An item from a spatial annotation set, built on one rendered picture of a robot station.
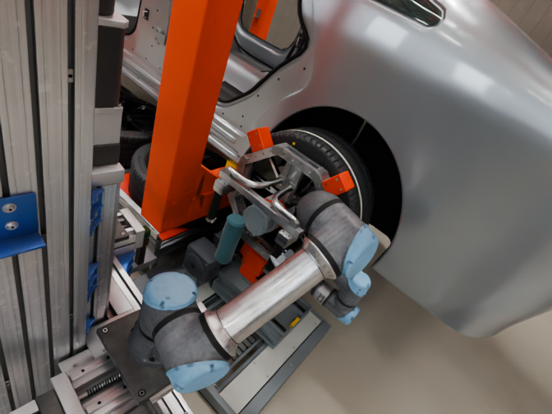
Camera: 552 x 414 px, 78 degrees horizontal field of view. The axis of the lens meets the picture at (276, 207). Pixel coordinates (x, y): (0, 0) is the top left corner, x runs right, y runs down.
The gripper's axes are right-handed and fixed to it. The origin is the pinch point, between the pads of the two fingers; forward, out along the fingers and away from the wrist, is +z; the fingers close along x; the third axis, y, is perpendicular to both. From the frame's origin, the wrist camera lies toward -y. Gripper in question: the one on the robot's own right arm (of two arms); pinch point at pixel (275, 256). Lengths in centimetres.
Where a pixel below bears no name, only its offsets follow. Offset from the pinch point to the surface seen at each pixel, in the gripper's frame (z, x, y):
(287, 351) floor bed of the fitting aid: -20, -29, -75
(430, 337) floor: -85, -130, -82
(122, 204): 96, -2, -47
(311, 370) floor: -36, -38, -83
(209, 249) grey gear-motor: 41, -17, -42
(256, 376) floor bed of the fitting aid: -17, -6, -75
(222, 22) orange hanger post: 55, -1, 64
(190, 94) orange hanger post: 55, 6, 39
